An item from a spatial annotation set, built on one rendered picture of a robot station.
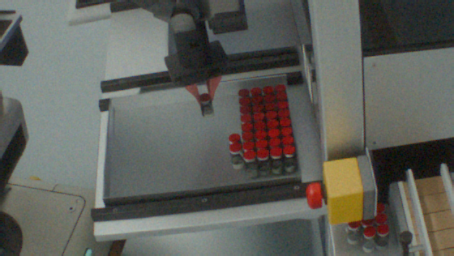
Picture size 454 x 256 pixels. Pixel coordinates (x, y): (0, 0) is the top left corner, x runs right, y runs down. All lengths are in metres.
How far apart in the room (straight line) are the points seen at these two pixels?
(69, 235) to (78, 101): 0.94
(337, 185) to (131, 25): 0.78
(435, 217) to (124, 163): 0.58
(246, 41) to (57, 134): 1.38
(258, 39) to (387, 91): 0.57
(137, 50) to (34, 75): 1.56
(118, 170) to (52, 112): 1.58
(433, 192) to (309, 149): 0.27
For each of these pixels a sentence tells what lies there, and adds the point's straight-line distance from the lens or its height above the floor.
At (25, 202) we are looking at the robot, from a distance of 2.32.
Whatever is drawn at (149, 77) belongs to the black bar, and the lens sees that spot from 1.59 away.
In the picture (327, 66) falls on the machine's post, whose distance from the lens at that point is 1.09.
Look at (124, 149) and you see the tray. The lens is 1.48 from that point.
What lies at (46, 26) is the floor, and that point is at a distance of 3.49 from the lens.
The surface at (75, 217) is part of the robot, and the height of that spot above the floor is 0.28.
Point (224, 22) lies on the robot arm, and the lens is 1.31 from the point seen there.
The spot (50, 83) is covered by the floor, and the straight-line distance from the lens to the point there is 3.15.
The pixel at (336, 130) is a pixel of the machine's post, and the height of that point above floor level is 1.07.
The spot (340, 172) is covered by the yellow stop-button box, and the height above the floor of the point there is 1.03.
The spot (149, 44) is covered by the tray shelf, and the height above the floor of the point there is 0.88.
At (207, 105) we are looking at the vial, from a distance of 1.44.
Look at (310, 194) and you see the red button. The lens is 1.18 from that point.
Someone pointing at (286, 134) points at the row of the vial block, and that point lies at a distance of 1.38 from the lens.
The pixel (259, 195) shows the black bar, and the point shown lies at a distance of 1.33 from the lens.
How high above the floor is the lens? 1.90
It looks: 43 degrees down
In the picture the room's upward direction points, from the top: 11 degrees counter-clockwise
